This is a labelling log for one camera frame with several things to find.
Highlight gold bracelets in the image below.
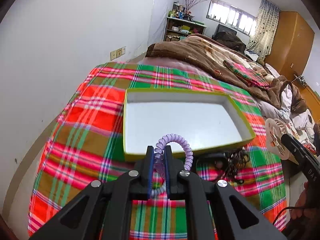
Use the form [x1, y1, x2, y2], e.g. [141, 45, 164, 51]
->
[265, 117, 297, 161]

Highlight patterned cream curtain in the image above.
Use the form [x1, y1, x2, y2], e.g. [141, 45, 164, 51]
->
[247, 0, 280, 60]

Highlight dark beaded necklace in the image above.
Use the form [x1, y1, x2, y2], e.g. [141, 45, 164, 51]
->
[223, 147, 251, 185]

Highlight plaid red green tablecloth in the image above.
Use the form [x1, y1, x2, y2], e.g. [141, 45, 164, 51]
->
[28, 62, 286, 235]

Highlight white floral quilt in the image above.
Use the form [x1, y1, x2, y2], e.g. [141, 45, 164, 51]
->
[256, 64, 315, 144]

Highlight folded plaid cloth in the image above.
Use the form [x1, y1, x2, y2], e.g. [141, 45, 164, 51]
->
[223, 60, 270, 89]

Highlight purple spiral hair tie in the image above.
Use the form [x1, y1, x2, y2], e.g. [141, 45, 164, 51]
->
[149, 133, 194, 198]

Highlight wall socket plate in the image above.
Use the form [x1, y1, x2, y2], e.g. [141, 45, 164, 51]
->
[110, 46, 126, 61]

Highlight person's right hand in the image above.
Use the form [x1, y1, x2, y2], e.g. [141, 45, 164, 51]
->
[290, 181, 313, 220]

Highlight wooden shelf with clutter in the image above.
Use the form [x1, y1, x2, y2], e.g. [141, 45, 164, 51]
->
[163, 2, 206, 41]

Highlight black camera cable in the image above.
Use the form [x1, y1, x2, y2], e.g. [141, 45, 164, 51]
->
[272, 205, 320, 225]

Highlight black chair with clothes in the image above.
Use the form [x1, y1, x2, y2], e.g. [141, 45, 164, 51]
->
[212, 24, 246, 54]

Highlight yellow-green cardboard box tray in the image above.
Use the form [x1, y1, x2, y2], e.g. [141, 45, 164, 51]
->
[123, 88, 255, 161]

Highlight brown fleece blanket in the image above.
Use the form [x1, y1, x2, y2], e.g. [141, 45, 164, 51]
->
[145, 33, 308, 114]

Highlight window with white frame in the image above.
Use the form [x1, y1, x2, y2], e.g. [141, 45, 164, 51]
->
[206, 0, 257, 36]

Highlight wooden wardrobe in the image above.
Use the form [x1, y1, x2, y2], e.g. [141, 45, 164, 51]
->
[264, 11, 319, 122]

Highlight dried branch bouquet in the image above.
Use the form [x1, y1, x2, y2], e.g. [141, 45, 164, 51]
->
[184, 0, 208, 14]

